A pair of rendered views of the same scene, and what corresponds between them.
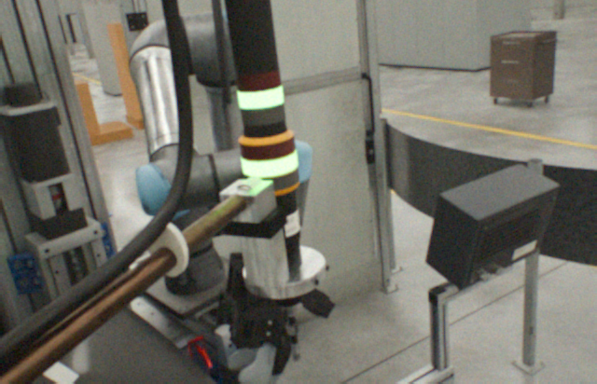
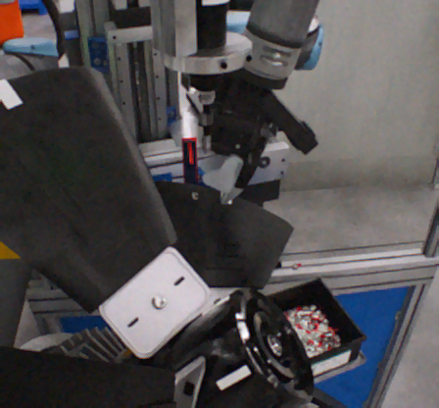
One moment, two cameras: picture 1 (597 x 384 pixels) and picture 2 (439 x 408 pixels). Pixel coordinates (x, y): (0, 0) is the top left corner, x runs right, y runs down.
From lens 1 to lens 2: 0.18 m
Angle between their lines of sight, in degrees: 25
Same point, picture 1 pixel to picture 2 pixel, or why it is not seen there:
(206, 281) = not seen: hidden behind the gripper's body
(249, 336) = (218, 141)
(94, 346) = (47, 85)
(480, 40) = not seen: outside the picture
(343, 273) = (398, 157)
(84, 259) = (144, 55)
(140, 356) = (82, 108)
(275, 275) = (173, 40)
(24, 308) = not seen: hidden behind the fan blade
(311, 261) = (233, 46)
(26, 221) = (107, 10)
